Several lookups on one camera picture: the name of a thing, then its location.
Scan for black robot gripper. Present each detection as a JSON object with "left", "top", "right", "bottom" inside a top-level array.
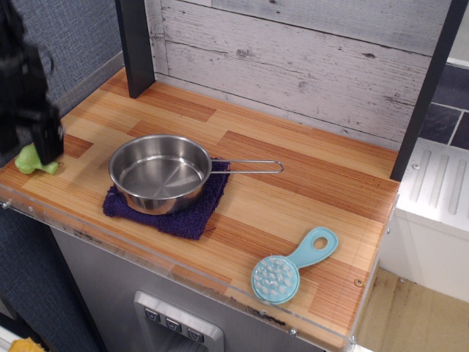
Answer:
[{"left": 1, "top": 1, "right": 64, "bottom": 165}]

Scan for green toy cauliflower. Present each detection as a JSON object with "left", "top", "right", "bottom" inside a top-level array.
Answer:
[{"left": 15, "top": 144, "right": 59, "bottom": 175}]

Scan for stainless steel pan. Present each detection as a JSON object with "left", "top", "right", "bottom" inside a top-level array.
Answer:
[{"left": 108, "top": 134, "right": 284, "bottom": 216}]

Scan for purple towel cloth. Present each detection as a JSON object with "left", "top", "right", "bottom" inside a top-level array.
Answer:
[{"left": 103, "top": 162, "right": 229, "bottom": 241}]

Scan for yellow object at corner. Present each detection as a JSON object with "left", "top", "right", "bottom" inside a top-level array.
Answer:
[{"left": 8, "top": 338, "right": 45, "bottom": 352}]

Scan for grey dispenser button panel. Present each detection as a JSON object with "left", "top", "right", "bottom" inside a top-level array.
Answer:
[{"left": 133, "top": 290, "right": 225, "bottom": 351}]

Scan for light blue scrub brush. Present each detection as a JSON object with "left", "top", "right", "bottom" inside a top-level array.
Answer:
[{"left": 251, "top": 227, "right": 339, "bottom": 304}]

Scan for white ribbed side cabinet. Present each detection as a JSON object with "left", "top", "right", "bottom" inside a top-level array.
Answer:
[{"left": 379, "top": 139, "right": 468, "bottom": 301}]

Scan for dark left frame post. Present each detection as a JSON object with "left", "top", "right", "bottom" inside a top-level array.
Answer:
[{"left": 115, "top": 0, "right": 155, "bottom": 98}]

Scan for dark frame post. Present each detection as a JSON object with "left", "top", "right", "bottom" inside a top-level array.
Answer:
[
  {"left": 390, "top": 0, "right": 468, "bottom": 182},
  {"left": 115, "top": 0, "right": 155, "bottom": 98}
]

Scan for dark right frame post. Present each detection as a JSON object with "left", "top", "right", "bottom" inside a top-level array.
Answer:
[{"left": 390, "top": 0, "right": 468, "bottom": 182}]

